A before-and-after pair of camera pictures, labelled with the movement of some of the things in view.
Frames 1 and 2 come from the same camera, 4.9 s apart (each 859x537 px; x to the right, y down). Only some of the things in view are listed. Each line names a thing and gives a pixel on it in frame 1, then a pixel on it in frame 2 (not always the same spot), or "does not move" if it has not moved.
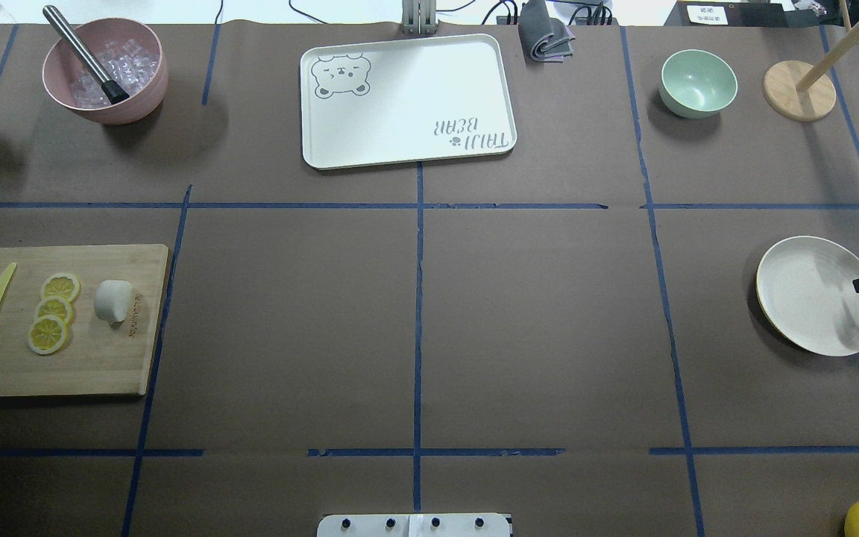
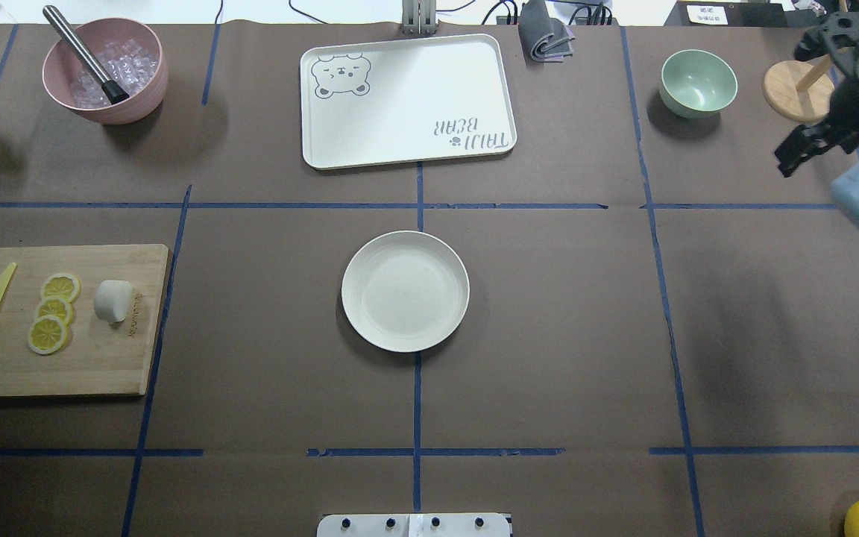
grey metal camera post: x=419 y=17 does not move
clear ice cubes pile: x=129 y=64 does not move
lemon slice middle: x=54 y=306 does not move
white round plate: x=804 y=285 → x=405 y=291
